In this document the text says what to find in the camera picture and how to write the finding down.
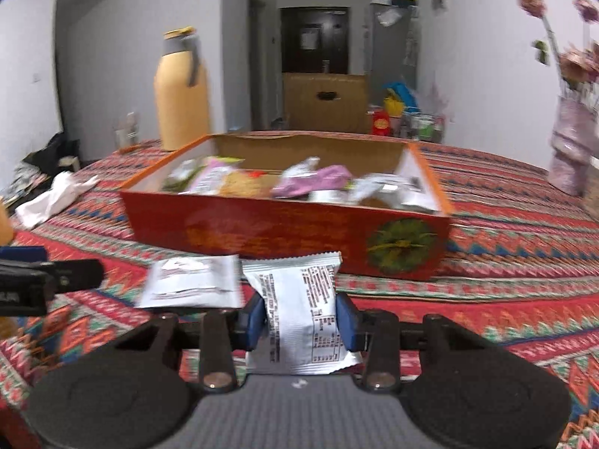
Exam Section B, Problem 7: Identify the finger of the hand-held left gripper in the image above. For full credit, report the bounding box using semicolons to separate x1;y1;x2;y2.
0;245;50;263
0;258;104;293

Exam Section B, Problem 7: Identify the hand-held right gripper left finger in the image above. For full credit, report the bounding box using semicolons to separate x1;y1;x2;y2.
115;294;268;394

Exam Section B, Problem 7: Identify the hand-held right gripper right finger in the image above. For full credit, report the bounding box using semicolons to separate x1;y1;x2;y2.
334;292;473;394

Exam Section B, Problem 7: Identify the red cardboard box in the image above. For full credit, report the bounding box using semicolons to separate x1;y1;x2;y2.
119;132;454;282

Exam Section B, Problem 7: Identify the orange object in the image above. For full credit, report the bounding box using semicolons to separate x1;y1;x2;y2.
0;201;15;246

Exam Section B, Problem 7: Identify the crumpled white tissue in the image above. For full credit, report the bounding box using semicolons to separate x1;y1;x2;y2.
14;171;101;231

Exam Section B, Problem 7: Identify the green snack packet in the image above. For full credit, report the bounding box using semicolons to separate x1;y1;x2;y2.
164;159;202;192

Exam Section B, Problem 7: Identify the glass cup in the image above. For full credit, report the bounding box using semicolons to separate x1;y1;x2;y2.
115;112;141;148

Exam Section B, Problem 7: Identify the small red carton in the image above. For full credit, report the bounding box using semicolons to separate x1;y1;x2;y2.
372;110;393;137

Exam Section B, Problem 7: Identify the yellow thermos jug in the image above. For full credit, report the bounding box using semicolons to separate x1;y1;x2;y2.
153;27;210;152

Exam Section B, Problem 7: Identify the brown cardboard carton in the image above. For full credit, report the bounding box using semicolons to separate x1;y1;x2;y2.
282;72;370;134

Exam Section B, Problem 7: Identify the blue bag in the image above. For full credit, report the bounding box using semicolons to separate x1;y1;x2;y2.
381;82;417;108

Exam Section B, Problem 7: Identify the dried lavender bunch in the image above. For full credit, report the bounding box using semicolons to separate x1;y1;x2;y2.
423;82;452;117

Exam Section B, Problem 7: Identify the grey refrigerator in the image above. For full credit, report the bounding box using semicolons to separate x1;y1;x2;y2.
364;0;419;89

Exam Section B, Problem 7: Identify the dark door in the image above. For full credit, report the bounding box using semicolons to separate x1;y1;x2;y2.
280;6;351;74

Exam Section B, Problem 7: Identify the purple textured vase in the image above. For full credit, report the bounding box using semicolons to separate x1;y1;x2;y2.
547;82;599;197

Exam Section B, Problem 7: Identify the dried rose bouquet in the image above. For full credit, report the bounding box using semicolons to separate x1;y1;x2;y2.
512;0;599;99

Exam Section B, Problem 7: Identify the wire basket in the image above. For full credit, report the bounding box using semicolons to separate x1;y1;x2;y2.
398;112;445;142

